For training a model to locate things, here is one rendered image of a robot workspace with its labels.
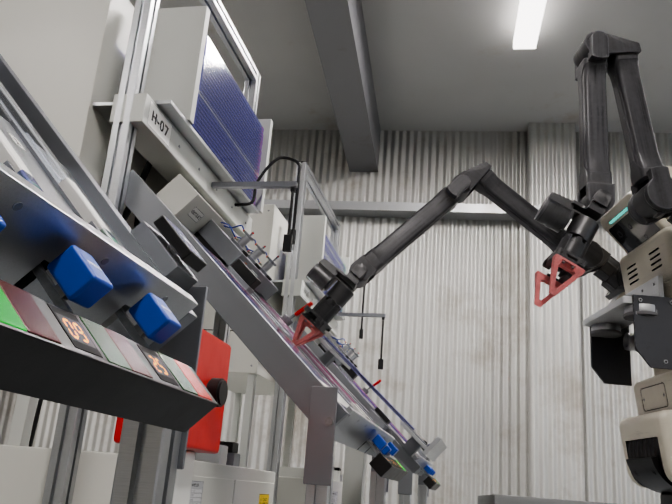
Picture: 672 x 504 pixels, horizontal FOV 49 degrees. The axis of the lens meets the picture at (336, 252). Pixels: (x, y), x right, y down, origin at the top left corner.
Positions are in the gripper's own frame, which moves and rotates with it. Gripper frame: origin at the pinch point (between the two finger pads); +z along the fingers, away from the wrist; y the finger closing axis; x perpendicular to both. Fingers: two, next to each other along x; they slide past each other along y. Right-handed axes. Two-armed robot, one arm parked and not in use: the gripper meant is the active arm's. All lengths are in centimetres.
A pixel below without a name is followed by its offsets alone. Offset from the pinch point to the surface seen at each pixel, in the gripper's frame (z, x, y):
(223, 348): 5, 19, 83
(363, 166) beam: -112, -140, -276
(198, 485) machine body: 33, 17, 37
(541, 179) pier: -179, -42, -280
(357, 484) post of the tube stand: 20, 30, -45
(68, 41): -17, -77, 48
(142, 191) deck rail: -3, -33, 49
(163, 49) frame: -32, -65, 38
